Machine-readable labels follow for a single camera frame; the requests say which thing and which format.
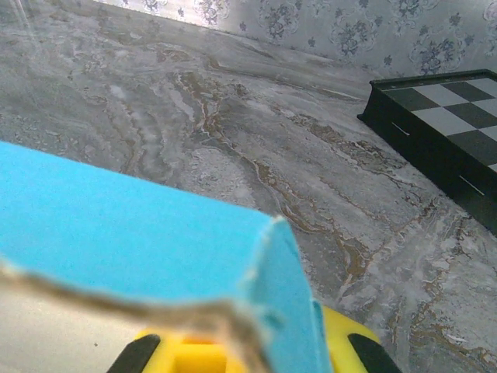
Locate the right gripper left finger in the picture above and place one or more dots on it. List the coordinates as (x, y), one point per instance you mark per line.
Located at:
(182, 355)

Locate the white and blue paper box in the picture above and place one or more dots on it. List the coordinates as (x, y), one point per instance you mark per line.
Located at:
(116, 233)

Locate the black and white checkerboard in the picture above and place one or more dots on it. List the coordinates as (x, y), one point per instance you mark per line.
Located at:
(438, 136)

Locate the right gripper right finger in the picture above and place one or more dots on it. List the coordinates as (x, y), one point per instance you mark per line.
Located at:
(349, 346)

